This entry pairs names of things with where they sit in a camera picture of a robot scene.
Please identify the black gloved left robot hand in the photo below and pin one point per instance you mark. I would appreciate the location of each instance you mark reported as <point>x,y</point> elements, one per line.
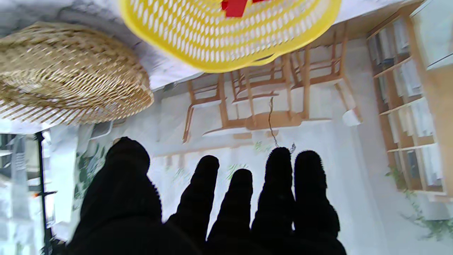
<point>124,212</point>

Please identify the oval woven wicker basket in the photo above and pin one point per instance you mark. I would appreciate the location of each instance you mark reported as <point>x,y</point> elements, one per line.
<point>70,71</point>

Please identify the printed room scene backdrop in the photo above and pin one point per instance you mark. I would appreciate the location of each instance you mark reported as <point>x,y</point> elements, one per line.
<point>318,141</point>

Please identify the red toy building block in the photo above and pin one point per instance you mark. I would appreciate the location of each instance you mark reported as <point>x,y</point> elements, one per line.
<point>258,1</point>
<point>233,7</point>

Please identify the black tripod stand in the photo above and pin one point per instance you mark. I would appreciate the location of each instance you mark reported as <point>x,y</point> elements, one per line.
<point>40,170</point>

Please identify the yellow plastic mesh basket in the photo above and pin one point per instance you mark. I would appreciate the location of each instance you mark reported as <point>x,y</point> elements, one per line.
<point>212,35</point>

